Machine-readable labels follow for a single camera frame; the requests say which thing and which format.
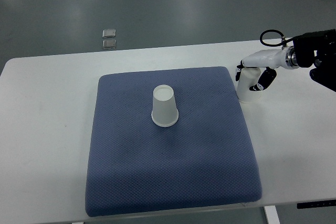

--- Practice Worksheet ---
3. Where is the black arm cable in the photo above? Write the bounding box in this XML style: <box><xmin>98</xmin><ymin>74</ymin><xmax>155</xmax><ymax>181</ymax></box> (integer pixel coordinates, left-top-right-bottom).
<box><xmin>259</xmin><ymin>29</ymin><xmax>295</xmax><ymax>49</ymax></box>

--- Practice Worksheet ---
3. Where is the upper metal floor plate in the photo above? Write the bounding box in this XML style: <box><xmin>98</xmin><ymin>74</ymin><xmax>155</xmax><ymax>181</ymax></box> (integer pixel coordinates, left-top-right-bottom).
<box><xmin>102</xmin><ymin>28</ymin><xmax>116</xmax><ymax>38</ymax></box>

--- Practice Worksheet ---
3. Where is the white table leg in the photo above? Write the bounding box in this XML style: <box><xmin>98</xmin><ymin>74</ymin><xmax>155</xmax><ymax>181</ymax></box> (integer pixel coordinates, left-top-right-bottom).
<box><xmin>264</xmin><ymin>206</ymin><xmax>280</xmax><ymax>224</ymax></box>

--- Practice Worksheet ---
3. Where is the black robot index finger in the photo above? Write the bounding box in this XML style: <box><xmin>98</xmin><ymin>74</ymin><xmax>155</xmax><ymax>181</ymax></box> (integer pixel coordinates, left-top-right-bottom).
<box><xmin>235</xmin><ymin>61</ymin><xmax>244</xmax><ymax>81</ymax></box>

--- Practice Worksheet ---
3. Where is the black table control panel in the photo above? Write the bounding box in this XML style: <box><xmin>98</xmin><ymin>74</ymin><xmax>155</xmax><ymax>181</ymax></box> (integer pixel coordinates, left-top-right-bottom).
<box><xmin>297</xmin><ymin>199</ymin><xmax>336</xmax><ymax>209</ymax></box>

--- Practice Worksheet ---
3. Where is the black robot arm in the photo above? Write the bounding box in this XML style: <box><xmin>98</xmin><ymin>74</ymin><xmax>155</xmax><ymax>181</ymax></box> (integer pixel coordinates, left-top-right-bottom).
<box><xmin>235</xmin><ymin>29</ymin><xmax>335</xmax><ymax>91</ymax></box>

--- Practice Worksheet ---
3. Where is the metal floor plate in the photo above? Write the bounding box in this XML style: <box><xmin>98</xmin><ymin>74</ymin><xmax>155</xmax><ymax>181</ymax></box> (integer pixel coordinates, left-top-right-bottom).
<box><xmin>102</xmin><ymin>39</ymin><xmax>117</xmax><ymax>50</ymax></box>
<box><xmin>102</xmin><ymin>28</ymin><xmax>116</xmax><ymax>38</ymax></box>

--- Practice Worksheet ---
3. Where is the blue textured cushion mat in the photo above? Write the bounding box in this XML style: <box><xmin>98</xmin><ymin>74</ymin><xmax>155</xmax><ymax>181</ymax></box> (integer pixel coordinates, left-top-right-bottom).
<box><xmin>85</xmin><ymin>67</ymin><xmax>262</xmax><ymax>217</ymax></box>

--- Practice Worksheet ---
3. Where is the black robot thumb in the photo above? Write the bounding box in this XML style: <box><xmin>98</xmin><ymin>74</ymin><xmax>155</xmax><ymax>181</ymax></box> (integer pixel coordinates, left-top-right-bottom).
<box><xmin>249</xmin><ymin>67</ymin><xmax>277</xmax><ymax>91</ymax></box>

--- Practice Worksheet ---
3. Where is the lower metal floor plate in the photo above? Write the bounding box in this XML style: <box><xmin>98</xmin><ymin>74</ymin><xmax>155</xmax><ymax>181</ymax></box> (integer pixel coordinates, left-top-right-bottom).
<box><xmin>102</xmin><ymin>39</ymin><xmax>117</xmax><ymax>50</ymax></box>

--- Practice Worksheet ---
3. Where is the white paper cup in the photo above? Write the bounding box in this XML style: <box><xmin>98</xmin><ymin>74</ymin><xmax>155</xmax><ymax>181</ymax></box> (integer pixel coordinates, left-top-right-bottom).
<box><xmin>236</xmin><ymin>68</ymin><xmax>261</xmax><ymax>103</ymax></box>
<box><xmin>151</xmin><ymin>84</ymin><xmax>179</xmax><ymax>127</ymax></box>

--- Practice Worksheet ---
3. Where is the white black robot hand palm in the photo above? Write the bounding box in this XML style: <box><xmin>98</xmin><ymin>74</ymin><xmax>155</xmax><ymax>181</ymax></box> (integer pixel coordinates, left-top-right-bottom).
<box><xmin>241</xmin><ymin>47</ymin><xmax>296</xmax><ymax>69</ymax></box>

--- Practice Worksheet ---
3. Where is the white paper cup on mat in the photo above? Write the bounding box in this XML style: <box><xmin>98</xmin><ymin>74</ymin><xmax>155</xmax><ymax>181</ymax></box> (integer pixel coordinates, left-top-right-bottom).
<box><xmin>151</xmin><ymin>84</ymin><xmax>179</xmax><ymax>127</ymax></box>

